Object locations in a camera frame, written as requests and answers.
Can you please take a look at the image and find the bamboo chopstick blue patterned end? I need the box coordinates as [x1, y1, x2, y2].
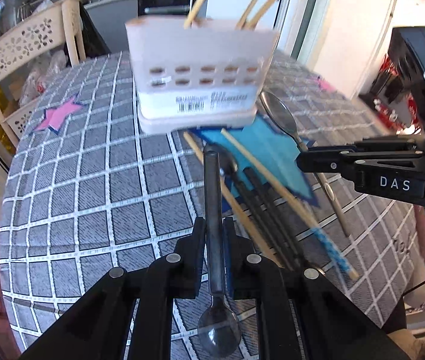
[221, 128, 359, 281]

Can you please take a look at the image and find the white plastic utensil holder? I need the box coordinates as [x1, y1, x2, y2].
[125, 16, 279, 134]

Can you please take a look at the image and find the silver metal spoon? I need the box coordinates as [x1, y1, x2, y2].
[260, 90, 351, 238]

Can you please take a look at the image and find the built-in black oven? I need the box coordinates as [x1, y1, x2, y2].
[138, 0, 195, 16]

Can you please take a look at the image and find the white perforated plastic shelf rack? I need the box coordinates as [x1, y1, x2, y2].
[0, 0, 86, 147]

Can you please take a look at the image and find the plain bamboo chopstick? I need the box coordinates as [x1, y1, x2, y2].
[182, 131, 282, 267]

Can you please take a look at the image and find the black chopstick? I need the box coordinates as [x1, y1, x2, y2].
[243, 166, 302, 271]
[232, 175, 296, 270]

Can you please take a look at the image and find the grey checked tablecloth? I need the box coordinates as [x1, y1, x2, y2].
[0, 52, 419, 350]

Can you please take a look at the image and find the black spoon dark handle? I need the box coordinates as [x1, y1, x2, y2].
[198, 145, 241, 359]

